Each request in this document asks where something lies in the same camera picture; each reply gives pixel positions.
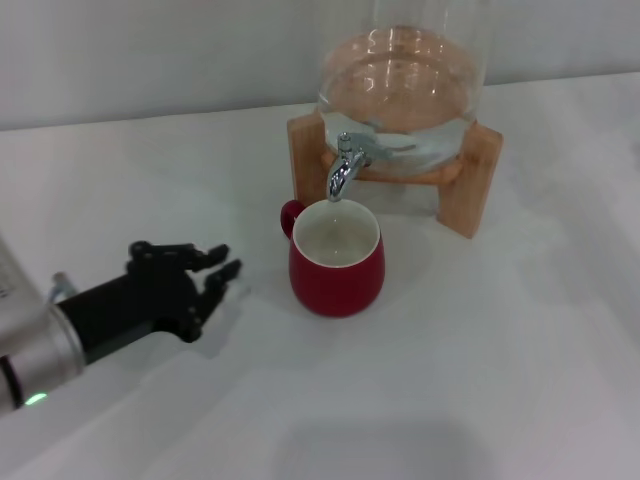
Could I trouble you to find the red ceramic cup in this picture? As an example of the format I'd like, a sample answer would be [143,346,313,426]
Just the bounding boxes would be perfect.
[279,198,387,319]

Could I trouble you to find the white tablecloth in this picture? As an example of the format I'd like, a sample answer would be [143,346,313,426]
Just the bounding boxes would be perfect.
[0,82,640,480]

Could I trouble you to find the light wooden dispenser stand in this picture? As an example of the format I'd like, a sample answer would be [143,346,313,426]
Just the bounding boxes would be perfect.
[286,110,504,240]

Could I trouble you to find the clear glass dispenser jar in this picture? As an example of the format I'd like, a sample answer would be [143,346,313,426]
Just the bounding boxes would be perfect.
[314,0,496,174]

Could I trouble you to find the left arm silver cable plug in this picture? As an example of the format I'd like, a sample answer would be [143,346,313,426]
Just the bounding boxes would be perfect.
[48,271,77,304]

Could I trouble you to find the chrome dispenser faucet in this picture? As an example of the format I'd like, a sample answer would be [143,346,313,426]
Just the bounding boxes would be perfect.
[327,131,374,204]

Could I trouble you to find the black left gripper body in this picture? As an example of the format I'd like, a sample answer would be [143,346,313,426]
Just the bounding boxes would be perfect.
[54,241,201,365]

